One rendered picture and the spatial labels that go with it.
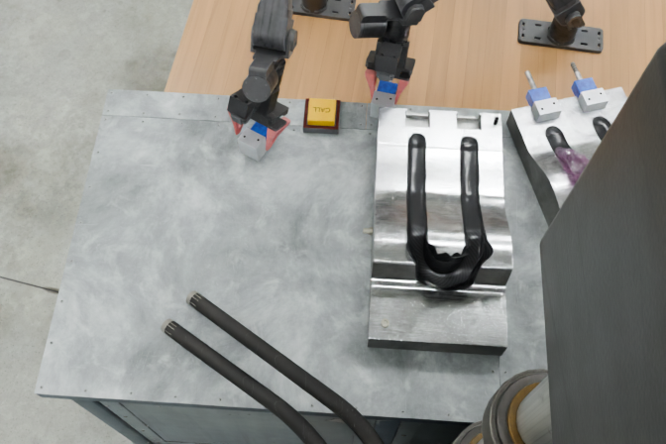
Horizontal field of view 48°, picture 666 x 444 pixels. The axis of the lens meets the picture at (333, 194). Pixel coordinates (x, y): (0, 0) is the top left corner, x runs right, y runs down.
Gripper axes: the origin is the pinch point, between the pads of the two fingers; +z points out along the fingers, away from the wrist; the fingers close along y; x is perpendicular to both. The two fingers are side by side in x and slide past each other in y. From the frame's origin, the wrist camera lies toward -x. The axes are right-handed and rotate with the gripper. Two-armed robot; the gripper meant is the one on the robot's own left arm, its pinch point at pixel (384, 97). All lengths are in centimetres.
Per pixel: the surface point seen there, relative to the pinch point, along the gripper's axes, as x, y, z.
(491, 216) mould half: -25.8, 26.8, 7.8
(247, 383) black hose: -60, -11, 32
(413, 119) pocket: -5.4, 7.5, 1.0
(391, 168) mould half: -18.9, 5.6, 6.2
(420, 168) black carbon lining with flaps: -17.3, 11.3, 5.7
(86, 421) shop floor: -22, -67, 110
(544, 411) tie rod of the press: -109, 25, -30
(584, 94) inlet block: 5.9, 42.3, -7.6
